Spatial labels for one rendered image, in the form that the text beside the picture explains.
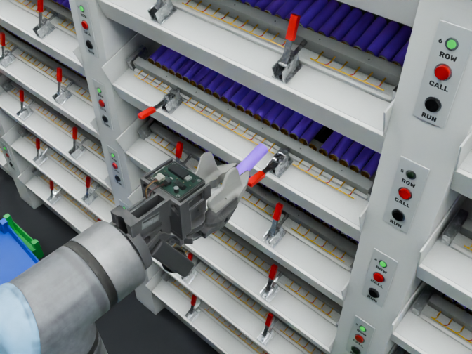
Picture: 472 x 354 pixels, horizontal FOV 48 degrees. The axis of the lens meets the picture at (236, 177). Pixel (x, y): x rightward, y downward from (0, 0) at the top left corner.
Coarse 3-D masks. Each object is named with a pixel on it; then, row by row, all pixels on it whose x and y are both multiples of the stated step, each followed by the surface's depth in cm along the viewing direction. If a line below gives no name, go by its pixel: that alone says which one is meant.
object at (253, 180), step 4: (276, 160) 88; (272, 164) 88; (276, 164) 88; (268, 168) 88; (272, 168) 88; (260, 172) 86; (264, 172) 87; (268, 172) 87; (252, 176) 86; (256, 176) 86; (260, 176) 86; (264, 176) 87; (252, 180) 85; (256, 180) 85; (260, 180) 86; (248, 184) 85; (252, 184) 85
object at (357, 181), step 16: (144, 64) 108; (144, 80) 107; (160, 80) 106; (176, 80) 103; (192, 96) 101; (208, 96) 99; (224, 112) 97; (240, 112) 95; (256, 128) 93; (272, 128) 92; (256, 144) 93; (288, 144) 90; (304, 160) 89; (320, 160) 86; (336, 176) 86; (352, 176) 84; (352, 192) 84
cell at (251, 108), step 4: (260, 96) 97; (264, 96) 97; (256, 100) 97; (260, 100) 97; (264, 100) 97; (252, 104) 96; (256, 104) 96; (260, 104) 97; (248, 108) 96; (252, 108) 96; (256, 108) 96; (252, 112) 96
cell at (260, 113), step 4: (268, 100) 96; (272, 100) 96; (264, 104) 96; (268, 104) 96; (272, 104) 96; (260, 108) 96; (264, 108) 95; (268, 108) 96; (256, 112) 95; (260, 112) 95; (264, 112) 95; (260, 116) 95; (264, 116) 95
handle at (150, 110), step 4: (164, 96) 101; (164, 100) 101; (168, 100) 101; (160, 104) 100; (164, 104) 101; (148, 108) 99; (152, 108) 99; (156, 108) 100; (140, 112) 98; (144, 112) 98; (148, 112) 98; (152, 112) 99; (140, 116) 97; (144, 116) 98
